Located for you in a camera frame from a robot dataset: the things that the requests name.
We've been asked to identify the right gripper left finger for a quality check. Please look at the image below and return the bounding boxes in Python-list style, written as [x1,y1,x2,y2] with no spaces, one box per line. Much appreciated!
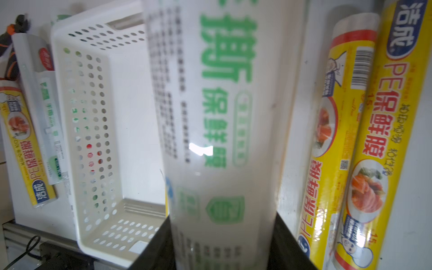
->
[128,217,176,270]

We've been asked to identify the white wrap roll red label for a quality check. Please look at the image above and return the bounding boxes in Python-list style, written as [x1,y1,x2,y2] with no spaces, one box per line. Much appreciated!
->
[12,33,71,196]

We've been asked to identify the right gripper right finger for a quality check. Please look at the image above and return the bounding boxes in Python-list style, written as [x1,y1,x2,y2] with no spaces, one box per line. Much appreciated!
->
[267,213,317,270]

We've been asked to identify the orange black pliers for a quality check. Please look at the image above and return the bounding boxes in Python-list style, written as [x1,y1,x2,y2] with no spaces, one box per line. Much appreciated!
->
[1,14,30,81]

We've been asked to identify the white plastic basket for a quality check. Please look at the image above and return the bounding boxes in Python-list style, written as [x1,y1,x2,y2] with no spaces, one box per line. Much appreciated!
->
[51,1,165,268]

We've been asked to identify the yellow wrap roll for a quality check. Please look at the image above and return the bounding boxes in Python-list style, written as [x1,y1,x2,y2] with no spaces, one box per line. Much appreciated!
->
[1,79,57,208]
[297,12,380,270]
[328,1,432,270]

